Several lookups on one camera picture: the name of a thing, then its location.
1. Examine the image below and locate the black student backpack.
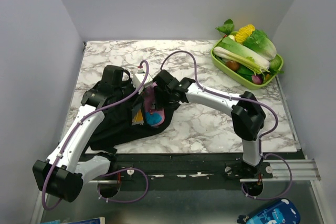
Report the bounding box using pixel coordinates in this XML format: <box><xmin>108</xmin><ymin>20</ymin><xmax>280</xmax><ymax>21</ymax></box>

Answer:
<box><xmin>83</xmin><ymin>82</ymin><xmax>182</xmax><ymax>155</ymax></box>

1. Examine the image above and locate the pink pencil case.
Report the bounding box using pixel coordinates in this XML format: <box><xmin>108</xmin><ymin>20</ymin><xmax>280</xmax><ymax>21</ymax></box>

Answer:
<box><xmin>143</xmin><ymin>83</ymin><xmax>165</xmax><ymax>127</ymax></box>

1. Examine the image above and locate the Roald Dahl book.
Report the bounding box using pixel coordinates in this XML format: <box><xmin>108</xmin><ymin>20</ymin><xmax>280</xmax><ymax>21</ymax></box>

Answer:
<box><xmin>131</xmin><ymin>95</ymin><xmax>144</xmax><ymax>125</ymax></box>

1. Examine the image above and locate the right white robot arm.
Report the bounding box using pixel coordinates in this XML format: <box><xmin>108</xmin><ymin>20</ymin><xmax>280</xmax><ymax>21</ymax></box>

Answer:
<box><xmin>153</xmin><ymin>70</ymin><xmax>266</xmax><ymax>178</ymax></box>

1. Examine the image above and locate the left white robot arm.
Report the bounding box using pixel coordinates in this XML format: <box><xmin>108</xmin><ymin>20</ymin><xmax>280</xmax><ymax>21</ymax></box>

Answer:
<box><xmin>33</xmin><ymin>61</ymin><xmax>149</xmax><ymax>206</ymax></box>

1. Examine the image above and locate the green vegetable tray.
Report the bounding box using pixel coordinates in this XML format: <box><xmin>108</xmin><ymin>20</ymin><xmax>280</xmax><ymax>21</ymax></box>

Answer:
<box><xmin>211</xmin><ymin>39</ymin><xmax>284</xmax><ymax>90</ymax></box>

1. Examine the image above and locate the napa cabbage toy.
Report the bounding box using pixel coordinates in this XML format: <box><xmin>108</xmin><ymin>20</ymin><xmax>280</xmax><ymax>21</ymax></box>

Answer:
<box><xmin>213</xmin><ymin>37</ymin><xmax>270</xmax><ymax>73</ymax></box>

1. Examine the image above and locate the green leaf sprig toy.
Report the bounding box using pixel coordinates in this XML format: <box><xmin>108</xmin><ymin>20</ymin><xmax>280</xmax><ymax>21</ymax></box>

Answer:
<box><xmin>215</xmin><ymin>19</ymin><xmax>235</xmax><ymax>36</ymax></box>

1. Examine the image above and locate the yellow corn toy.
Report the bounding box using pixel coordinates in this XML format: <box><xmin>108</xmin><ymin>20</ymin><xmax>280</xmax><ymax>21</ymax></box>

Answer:
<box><xmin>235</xmin><ymin>24</ymin><xmax>256</xmax><ymax>44</ymax></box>

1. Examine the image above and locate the green lettuce toy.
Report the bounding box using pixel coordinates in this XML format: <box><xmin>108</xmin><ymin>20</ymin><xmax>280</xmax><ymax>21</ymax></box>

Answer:
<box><xmin>243</xmin><ymin>29</ymin><xmax>277</xmax><ymax>61</ymax></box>

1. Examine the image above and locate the blue pencil case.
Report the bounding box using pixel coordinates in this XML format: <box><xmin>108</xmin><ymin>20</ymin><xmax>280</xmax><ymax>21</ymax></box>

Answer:
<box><xmin>237</xmin><ymin>198</ymin><xmax>301</xmax><ymax>224</ymax></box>

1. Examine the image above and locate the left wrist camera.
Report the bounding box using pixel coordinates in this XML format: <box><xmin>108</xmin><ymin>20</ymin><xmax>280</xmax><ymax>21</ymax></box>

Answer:
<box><xmin>132</xmin><ymin>73</ymin><xmax>153</xmax><ymax>92</ymax></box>

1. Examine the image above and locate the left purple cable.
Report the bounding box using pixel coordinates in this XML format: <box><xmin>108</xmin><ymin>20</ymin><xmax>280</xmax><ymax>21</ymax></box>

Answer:
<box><xmin>41</xmin><ymin>60</ymin><xmax>150</xmax><ymax>211</ymax></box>

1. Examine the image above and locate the purple cable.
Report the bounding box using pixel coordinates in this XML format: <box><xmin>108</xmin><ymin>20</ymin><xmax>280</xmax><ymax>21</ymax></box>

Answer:
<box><xmin>160</xmin><ymin>50</ymin><xmax>293</xmax><ymax>201</ymax></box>
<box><xmin>41</xmin><ymin>60</ymin><xmax>150</xmax><ymax>211</ymax></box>

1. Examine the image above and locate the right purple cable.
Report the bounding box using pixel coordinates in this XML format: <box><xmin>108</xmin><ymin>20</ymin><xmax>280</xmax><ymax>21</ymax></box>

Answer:
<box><xmin>160</xmin><ymin>50</ymin><xmax>293</xmax><ymax>201</ymax></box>

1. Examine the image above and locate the black mounting base rail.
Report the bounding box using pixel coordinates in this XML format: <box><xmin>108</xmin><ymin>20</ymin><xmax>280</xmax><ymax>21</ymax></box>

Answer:
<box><xmin>78</xmin><ymin>152</ymin><xmax>279</xmax><ymax>192</ymax></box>

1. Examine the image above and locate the aluminium extrusion rail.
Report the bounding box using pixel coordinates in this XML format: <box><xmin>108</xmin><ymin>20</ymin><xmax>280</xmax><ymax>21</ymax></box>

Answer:
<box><xmin>89</xmin><ymin>159</ymin><xmax>321</xmax><ymax>184</ymax></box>

